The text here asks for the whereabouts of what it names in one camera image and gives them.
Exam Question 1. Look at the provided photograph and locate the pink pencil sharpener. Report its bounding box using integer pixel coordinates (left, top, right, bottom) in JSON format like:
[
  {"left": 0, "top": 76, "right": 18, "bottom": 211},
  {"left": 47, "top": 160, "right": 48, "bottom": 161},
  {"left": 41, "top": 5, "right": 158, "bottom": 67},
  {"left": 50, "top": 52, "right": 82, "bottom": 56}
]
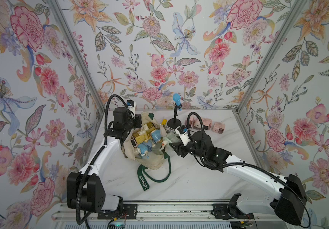
[
  {"left": 185, "top": 117, "right": 194, "bottom": 129},
  {"left": 212, "top": 122, "right": 225, "bottom": 134},
  {"left": 202, "top": 118, "right": 213, "bottom": 130}
]

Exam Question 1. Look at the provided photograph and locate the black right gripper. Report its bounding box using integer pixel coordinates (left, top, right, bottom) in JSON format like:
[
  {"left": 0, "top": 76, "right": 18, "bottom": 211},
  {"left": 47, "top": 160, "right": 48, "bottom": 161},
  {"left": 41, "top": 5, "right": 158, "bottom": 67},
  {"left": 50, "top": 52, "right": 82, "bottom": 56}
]
[{"left": 170, "top": 136, "right": 208, "bottom": 162}]

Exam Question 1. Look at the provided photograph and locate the aluminium corner post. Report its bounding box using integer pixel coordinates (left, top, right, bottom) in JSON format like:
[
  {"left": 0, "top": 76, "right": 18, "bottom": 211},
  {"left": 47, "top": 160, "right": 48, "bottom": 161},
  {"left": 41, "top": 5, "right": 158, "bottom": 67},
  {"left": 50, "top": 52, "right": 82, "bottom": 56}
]
[
  {"left": 47, "top": 0, "right": 105, "bottom": 113},
  {"left": 233, "top": 1, "right": 306, "bottom": 115}
]

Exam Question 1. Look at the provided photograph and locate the dark green pencil sharpener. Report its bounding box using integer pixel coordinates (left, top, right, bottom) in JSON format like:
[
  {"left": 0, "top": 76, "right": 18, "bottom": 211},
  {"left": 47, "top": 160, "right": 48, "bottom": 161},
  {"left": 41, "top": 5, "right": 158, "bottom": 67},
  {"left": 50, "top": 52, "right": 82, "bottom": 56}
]
[{"left": 162, "top": 133, "right": 182, "bottom": 146}]

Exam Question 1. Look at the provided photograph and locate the aluminium corner post right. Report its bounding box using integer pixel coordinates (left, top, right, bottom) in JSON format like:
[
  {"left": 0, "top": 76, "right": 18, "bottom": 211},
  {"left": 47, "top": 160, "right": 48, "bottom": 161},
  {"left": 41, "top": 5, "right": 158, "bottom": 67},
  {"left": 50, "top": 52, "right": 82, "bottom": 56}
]
[{"left": 233, "top": 1, "right": 306, "bottom": 115}]

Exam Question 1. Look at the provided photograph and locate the cream canvas tote bag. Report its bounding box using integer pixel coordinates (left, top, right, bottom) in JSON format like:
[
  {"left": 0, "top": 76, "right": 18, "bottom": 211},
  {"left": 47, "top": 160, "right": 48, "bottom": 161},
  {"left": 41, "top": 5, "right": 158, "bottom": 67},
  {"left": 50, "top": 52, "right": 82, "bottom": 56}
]
[{"left": 122, "top": 112, "right": 172, "bottom": 191}]

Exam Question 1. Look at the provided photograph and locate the aluminium corner post left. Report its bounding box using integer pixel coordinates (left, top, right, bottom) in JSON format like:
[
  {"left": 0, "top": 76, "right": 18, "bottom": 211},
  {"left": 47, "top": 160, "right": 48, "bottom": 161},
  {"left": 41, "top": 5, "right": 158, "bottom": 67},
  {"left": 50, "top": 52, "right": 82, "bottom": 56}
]
[{"left": 47, "top": 0, "right": 105, "bottom": 113}]

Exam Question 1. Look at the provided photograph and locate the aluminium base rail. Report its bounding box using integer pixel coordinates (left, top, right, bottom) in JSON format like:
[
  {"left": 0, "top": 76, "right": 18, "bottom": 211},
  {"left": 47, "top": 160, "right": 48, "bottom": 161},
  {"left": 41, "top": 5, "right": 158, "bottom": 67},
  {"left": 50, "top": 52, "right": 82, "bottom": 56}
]
[{"left": 51, "top": 200, "right": 294, "bottom": 229}]

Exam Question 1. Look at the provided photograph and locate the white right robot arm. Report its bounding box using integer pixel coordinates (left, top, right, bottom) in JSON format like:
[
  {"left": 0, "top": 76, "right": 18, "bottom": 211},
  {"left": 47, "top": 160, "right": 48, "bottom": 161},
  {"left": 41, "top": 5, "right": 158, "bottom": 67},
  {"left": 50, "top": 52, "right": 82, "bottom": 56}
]
[{"left": 168, "top": 120, "right": 311, "bottom": 227}]

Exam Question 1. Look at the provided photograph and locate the blue microphone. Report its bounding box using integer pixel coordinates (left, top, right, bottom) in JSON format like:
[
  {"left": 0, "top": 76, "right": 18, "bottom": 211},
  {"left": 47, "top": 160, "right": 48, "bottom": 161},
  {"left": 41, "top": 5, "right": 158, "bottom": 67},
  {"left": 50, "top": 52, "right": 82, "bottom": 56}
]
[{"left": 173, "top": 93, "right": 182, "bottom": 111}]

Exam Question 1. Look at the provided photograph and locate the blue pencil sharpener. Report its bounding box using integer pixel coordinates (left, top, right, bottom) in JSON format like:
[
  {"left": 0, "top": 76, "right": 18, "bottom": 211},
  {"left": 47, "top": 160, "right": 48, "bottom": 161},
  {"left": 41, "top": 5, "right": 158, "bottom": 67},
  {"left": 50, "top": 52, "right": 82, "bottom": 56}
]
[
  {"left": 137, "top": 142, "right": 150, "bottom": 157},
  {"left": 150, "top": 130, "right": 162, "bottom": 143}
]

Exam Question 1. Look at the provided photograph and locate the yellow pencil sharpener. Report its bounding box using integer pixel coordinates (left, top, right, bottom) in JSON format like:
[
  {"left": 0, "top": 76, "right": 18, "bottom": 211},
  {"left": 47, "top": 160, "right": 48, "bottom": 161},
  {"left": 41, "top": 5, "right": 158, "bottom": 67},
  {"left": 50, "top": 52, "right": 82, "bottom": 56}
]
[
  {"left": 141, "top": 122, "right": 156, "bottom": 134},
  {"left": 132, "top": 130, "right": 149, "bottom": 145}
]

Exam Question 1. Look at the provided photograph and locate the black microphone stand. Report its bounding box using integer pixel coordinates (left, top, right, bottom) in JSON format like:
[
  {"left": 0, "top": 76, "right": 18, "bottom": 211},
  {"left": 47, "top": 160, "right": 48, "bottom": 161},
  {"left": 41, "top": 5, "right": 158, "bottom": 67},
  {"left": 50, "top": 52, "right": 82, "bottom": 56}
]
[{"left": 167, "top": 105, "right": 182, "bottom": 129}]

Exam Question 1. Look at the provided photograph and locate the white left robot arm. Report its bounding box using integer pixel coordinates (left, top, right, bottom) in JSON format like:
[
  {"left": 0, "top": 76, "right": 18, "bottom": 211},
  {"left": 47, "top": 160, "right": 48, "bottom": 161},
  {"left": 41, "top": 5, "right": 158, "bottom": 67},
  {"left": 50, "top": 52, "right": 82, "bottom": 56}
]
[{"left": 66, "top": 94, "right": 142, "bottom": 225}]

